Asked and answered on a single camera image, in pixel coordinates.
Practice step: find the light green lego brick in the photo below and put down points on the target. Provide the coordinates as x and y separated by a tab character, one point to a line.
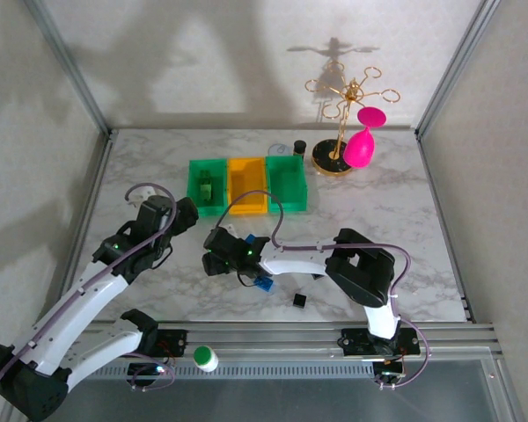
207	193

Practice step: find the white bottle green cap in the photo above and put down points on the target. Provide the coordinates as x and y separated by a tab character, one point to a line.
205	358

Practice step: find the pink plastic wine glass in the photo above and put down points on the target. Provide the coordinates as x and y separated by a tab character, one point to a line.
361	149

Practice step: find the small black bottle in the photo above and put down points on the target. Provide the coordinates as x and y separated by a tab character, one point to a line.
298	148

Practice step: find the green plastic bin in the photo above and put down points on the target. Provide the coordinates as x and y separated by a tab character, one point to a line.
215	206
288	184

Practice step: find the aluminium rail beam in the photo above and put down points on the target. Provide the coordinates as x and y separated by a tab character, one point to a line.
268	340

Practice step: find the aluminium table side rail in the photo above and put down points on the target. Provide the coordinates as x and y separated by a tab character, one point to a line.
87	220
435	193

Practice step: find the gold glass rack stand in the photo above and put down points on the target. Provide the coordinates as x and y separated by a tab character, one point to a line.
332	160

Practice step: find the black lego brick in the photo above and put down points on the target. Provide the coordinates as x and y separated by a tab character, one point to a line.
318	277
299	300

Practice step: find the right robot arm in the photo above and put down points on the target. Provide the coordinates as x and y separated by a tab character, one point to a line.
299	259

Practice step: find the yellow plastic bin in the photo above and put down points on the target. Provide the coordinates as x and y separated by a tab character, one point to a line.
246	180

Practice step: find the small black control board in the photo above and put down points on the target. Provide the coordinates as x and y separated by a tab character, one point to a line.
389	371
146	371

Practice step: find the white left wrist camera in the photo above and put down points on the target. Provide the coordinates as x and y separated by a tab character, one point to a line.
146	192

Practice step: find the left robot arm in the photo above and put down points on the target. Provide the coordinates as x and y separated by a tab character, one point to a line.
70	316

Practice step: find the dark green lego brick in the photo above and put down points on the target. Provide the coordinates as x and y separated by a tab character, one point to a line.
203	177

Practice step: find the aluminium frame post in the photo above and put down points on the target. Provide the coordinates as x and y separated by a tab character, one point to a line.
455	66
74	70

